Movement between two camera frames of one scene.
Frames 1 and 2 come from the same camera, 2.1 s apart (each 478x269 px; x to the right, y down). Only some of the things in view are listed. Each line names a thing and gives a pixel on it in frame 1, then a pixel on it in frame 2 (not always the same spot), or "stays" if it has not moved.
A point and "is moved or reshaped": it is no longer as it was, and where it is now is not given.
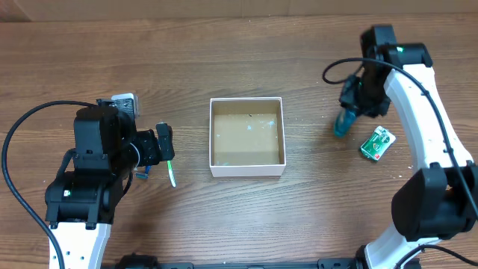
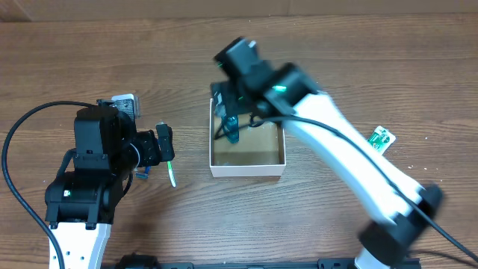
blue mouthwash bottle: x=343 y=121 is moved or reshaped
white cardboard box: x=246 y=137 stays
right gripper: x=347 y=99 to x=227 y=93
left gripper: x=153 y=154 stays
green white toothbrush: x=171 y=173 stays
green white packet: x=377 y=143 stays
